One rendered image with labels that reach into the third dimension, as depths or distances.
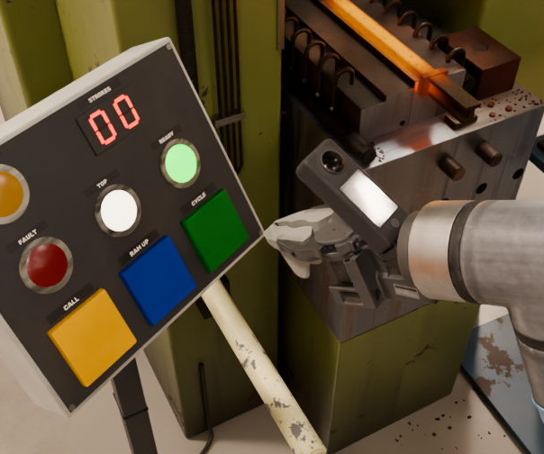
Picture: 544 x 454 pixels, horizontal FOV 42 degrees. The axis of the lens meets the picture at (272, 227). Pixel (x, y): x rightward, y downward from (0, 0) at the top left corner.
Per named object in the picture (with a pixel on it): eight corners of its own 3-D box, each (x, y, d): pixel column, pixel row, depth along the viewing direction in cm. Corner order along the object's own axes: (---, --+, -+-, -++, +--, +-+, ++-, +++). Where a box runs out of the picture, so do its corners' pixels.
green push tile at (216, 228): (250, 238, 90) (225, 187, 88) (212, 273, 86) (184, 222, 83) (241, 237, 92) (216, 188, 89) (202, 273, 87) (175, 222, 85)
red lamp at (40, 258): (77, 281, 73) (69, 252, 70) (32, 297, 72) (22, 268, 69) (68, 261, 75) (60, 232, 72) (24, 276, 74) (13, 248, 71)
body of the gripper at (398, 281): (330, 305, 74) (428, 318, 65) (297, 238, 71) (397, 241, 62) (368, 262, 79) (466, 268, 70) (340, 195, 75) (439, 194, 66)
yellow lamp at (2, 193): (33, 212, 70) (22, 179, 67) (-14, 228, 68) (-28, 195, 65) (25, 193, 72) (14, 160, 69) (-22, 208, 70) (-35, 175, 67)
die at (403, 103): (457, 108, 121) (467, 65, 114) (358, 143, 114) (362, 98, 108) (329, 2, 147) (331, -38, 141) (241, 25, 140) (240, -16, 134)
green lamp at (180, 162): (205, 178, 85) (203, 150, 82) (168, 191, 83) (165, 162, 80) (194, 164, 87) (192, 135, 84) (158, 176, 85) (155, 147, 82)
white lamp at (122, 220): (146, 226, 79) (140, 197, 76) (105, 240, 77) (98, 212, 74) (136, 209, 81) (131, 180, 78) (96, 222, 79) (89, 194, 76)
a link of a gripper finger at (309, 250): (273, 259, 75) (337, 264, 68) (267, 248, 74) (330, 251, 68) (299, 234, 77) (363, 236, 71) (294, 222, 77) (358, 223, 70)
